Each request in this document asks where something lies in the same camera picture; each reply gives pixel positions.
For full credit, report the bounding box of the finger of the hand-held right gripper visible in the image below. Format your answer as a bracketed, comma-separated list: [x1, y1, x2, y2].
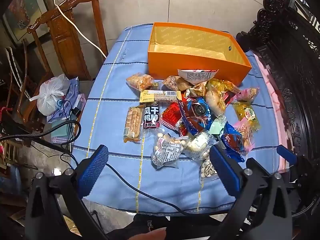
[276, 145, 298, 166]

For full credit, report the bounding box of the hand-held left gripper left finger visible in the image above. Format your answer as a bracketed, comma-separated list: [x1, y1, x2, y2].
[25, 144, 110, 240]

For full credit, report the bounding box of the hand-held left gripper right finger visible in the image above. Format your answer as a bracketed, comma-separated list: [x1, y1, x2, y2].
[209, 144, 294, 240]

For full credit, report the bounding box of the yellow snack bar packet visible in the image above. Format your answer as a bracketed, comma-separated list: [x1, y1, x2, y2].
[139, 89, 182, 103]

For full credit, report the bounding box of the person's left hand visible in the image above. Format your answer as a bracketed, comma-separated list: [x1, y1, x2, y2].
[130, 227, 167, 240]

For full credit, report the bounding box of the clear white candy packet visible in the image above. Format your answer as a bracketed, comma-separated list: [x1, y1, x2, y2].
[199, 157, 220, 180]
[151, 132, 189, 169]
[184, 131, 218, 160]

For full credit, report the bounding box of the blue red snack packet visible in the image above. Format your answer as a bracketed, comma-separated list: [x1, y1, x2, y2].
[220, 122, 247, 163]

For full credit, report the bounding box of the pink long biscuit packet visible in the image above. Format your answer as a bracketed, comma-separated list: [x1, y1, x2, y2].
[234, 120, 255, 153]

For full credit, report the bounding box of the mint green snack packet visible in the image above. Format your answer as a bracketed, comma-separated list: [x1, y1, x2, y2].
[209, 116, 228, 135]

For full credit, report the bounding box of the yellow green pickle packet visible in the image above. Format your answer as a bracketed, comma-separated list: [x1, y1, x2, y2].
[232, 101, 260, 130]

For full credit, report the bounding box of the beige bread packet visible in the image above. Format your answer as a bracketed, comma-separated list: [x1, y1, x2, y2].
[123, 106, 146, 144]

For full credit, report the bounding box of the blue striped tablecloth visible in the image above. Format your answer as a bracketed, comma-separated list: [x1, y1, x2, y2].
[71, 24, 290, 215]

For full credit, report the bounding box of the blue round label packet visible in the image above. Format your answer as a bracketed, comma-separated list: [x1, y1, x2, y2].
[180, 97, 215, 135]

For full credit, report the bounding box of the clear bun packet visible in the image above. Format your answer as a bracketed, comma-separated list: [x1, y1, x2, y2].
[204, 90, 227, 118]

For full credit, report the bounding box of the pink cookie packet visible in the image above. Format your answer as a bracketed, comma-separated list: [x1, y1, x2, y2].
[235, 86, 260, 103]

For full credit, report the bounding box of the dark red chocolate wrapper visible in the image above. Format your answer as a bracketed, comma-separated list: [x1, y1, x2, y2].
[222, 91, 238, 104]

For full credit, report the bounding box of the pink cloth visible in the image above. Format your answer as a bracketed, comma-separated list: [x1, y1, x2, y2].
[246, 50, 292, 170]

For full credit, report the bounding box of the black snack packet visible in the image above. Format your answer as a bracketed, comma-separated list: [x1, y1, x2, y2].
[142, 102, 160, 137]

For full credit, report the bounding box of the golden snack packet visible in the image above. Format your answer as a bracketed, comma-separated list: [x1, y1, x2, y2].
[206, 78, 241, 94]

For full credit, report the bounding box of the orange white snack packet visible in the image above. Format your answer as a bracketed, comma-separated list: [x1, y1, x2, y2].
[189, 81, 208, 97]

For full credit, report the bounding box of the white plastic bag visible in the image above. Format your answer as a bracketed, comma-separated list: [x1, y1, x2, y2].
[29, 74, 72, 117]

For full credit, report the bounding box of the dark carved wooden furniture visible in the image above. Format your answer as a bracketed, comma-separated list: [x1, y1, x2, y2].
[236, 0, 320, 168]

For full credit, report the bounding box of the slender wooden chair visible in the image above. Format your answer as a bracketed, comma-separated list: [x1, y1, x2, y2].
[5, 40, 50, 130]

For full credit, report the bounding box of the orange crisp snack packet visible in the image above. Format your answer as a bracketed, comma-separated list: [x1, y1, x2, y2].
[126, 73, 155, 92]

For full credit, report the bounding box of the carved wooden chair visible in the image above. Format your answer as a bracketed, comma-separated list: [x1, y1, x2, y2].
[26, 0, 109, 80]

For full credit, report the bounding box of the framed painting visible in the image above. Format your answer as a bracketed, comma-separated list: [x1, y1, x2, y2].
[2, 0, 48, 45]

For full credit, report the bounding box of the black cable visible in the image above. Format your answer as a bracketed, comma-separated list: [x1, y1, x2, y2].
[60, 152, 193, 217]

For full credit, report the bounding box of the black corrugated hose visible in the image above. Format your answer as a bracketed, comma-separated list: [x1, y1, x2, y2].
[0, 120, 82, 145]

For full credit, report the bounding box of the white power cable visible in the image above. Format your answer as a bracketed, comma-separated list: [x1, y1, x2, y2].
[51, 0, 107, 58]

